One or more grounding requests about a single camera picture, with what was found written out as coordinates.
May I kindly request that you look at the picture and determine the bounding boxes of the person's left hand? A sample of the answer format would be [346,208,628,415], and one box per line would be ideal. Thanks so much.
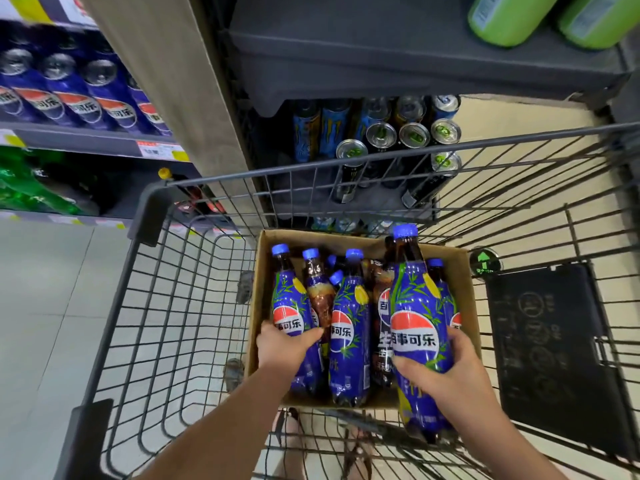
[255,320,325,381]

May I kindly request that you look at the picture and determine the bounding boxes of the person's right hand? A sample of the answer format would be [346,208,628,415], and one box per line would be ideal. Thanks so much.
[391,327,496,435]

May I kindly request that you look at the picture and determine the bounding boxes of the blue Pepsi bottles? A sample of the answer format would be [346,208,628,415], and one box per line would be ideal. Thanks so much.
[325,248,463,408]

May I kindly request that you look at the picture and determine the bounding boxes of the black cap Pepsi bottle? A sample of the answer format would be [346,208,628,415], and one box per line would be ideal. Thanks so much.
[369,237,396,388]

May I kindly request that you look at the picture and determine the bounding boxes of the brown cardboard box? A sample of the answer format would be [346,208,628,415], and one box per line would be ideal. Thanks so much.
[245,228,482,409]

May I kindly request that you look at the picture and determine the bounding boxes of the person's right forearm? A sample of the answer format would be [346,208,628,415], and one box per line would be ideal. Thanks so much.
[447,402,571,480]

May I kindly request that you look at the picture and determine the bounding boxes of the person's left forearm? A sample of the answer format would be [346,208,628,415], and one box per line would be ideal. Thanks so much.
[132,362,303,480]

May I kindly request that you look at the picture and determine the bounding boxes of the person's right foot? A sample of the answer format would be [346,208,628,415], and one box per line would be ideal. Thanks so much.
[342,427,375,480]

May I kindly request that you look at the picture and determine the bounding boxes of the rows of bright green bottles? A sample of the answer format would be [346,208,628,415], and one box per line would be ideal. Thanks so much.
[0,147,83,215]

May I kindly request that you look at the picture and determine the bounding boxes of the black cart seat panel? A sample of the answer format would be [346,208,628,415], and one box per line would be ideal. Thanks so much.
[485,262,639,461]

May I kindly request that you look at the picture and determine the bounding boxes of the green arrow floor sticker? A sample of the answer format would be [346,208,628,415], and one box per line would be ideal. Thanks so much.
[468,246,503,279]

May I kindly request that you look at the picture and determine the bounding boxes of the cluster of energy drink cans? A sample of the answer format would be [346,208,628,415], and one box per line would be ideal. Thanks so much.
[292,94,463,235]

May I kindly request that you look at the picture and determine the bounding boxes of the rows of green tall cans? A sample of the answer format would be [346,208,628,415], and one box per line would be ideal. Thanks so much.
[467,0,640,49]

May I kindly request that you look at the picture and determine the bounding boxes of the grey wire shopping cart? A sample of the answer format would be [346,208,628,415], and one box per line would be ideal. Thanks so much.
[52,122,640,480]

